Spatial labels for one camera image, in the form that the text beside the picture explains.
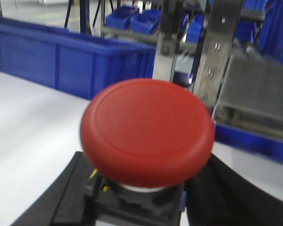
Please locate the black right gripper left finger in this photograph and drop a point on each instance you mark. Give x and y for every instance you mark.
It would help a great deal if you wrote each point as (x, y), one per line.
(63, 203)

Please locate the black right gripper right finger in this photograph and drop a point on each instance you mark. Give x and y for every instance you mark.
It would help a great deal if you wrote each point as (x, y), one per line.
(218, 196)

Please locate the red mushroom push button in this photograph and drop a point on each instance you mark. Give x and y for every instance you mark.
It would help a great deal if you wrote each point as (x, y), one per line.
(145, 138)

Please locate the blue bin under shelf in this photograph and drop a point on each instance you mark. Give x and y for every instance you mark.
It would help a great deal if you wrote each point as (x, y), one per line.
(250, 142)

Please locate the blue bin lower left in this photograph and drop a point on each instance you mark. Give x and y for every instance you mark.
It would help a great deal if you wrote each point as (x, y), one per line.
(78, 64)

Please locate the stainless steel shelf rack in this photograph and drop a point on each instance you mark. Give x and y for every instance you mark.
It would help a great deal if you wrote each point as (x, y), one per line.
(241, 91)

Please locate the small blue bin right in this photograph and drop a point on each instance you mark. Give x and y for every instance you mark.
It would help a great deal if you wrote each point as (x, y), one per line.
(146, 22)

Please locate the small blue bin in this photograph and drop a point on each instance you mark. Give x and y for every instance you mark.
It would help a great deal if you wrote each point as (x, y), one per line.
(146, 22)
(120, 18)

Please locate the small blue bin left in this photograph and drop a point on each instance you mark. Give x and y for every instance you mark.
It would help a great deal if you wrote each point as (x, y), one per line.
(120, 18)

